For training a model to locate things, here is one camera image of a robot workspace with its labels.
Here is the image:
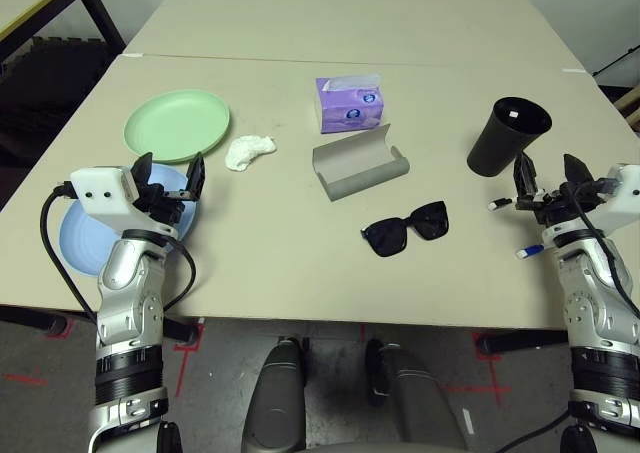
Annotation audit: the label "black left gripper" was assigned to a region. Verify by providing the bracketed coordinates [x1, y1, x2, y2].
[130, 150, 208, 234]

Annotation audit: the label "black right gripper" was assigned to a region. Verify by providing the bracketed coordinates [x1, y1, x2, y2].
[513, 151, 609, 230]

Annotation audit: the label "white tissue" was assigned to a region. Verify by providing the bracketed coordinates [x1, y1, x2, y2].
[224, 133, 278, 172]

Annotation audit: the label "blue plastic plate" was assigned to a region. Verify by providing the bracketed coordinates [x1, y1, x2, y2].
[58, 162, 201, 277]

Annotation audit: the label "black sunglasses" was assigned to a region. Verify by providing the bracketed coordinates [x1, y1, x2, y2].
[359, 200, 450, 259]

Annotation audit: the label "grey glasses case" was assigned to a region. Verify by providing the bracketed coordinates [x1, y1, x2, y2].
[312, 122, 411, 203]

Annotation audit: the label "green plastic plate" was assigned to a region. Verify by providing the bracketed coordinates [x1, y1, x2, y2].
[123, 89, 231, 165]

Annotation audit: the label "black plastic cup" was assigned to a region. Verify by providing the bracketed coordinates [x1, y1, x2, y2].
[466, 96, 553, 178]

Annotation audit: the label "thin black rod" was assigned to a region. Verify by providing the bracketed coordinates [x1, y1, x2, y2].
[592, 46, 640, 79]

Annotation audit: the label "black foam mats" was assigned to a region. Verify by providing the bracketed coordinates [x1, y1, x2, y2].
[0, 35, 116, 139]

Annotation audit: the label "red floor tape cross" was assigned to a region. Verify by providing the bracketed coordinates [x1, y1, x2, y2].
[172, 322, 206, 399]
[444, 332, 514, 407]

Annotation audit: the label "purple tissue box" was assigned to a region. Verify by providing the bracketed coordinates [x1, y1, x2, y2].
[314, 72, 385, 135]

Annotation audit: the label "grey robot left leg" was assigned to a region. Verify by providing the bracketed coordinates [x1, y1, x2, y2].
[241, 336, 307, 453]

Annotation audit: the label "grey robot leg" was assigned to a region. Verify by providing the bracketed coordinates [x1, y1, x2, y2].
[241, 336, 307, 453]
[364, 338, 471, 453]

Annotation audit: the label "red floor tape strip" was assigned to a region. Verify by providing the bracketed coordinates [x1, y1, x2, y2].
[2, 372, 49, 387]

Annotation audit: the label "grey robot right leg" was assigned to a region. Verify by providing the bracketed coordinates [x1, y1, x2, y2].
[364, 338, 471, 453]

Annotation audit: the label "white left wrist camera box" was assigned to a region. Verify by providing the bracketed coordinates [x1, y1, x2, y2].
[68, 166, 179, 237]

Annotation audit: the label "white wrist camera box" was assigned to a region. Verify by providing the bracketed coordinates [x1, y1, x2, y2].
[68, 166, 179, 237]
[589, 163, 640, 234]

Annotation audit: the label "black right camera cable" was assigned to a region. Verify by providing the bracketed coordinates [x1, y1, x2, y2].
[559, 180, 640, 319]

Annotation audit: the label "black camera cable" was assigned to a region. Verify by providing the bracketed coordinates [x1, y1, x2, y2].
[40, 185, 99, 324]
[559, 180, 640, 319]

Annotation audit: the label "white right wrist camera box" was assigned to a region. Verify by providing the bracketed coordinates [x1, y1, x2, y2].
[589, 163, 640, 234]

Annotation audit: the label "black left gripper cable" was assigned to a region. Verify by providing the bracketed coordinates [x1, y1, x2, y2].
[159, 237, 197, 319]

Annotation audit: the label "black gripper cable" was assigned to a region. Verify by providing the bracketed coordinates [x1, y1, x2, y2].
[494, 406, 572, 453]
[159, 237, 197, 319]

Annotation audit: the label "black left camera cable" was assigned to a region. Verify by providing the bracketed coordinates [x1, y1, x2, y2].
[40, 185, 99, 324]

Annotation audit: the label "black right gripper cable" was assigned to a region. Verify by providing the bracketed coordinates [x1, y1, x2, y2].
[494, 406, 572, 453]

